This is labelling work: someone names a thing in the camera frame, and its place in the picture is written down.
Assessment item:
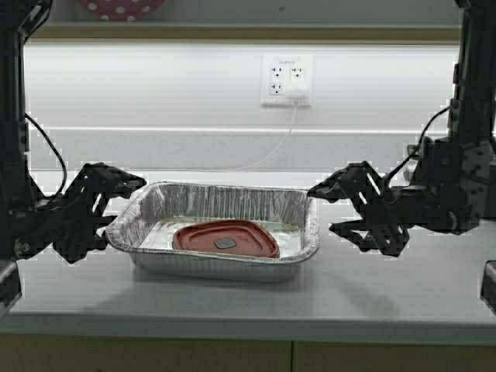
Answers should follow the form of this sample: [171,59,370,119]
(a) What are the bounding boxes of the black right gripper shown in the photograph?
[307,137,494,257]

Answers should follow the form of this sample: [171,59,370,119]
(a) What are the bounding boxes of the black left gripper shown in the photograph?
[7,163,146,264]

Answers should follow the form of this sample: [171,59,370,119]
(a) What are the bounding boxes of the aluminium foil baking tray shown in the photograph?
[105,181,319,282]

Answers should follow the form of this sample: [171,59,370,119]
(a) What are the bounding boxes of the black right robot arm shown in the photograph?
[308,1,495,257]

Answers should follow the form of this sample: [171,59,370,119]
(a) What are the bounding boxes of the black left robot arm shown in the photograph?
[1,1,146,264]

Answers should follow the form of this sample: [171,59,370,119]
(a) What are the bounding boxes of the red plastic container lid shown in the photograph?
[172,219,280,258]

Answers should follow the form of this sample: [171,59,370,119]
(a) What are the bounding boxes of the left wooden drawer front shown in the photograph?
[1,335,292,371]

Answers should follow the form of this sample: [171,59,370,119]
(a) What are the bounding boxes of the wooden drawer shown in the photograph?
[1,335,292,371]
[291,342,495,371]

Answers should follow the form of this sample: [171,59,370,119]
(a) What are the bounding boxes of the right wooden drawer front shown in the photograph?
[291,342,495,371]

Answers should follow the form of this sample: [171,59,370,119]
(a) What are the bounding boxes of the red polka dot plate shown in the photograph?
[79,0,165,22]

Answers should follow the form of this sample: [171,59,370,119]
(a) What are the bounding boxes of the left grey robot base bracket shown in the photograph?
[0,260,22,319]

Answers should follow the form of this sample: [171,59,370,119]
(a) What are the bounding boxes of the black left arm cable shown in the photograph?
[23,112,69,201]

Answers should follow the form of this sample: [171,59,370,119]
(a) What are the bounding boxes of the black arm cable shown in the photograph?
[383,105,454,187]
[23,112,69,201]

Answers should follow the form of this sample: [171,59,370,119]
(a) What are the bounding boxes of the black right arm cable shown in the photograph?
[383,105,454,187]

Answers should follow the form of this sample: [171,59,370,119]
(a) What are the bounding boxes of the right grey robot base bracket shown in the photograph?
[480,260,496,313]

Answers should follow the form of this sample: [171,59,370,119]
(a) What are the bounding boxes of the white wall power outlet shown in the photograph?
[260,53,314,107]

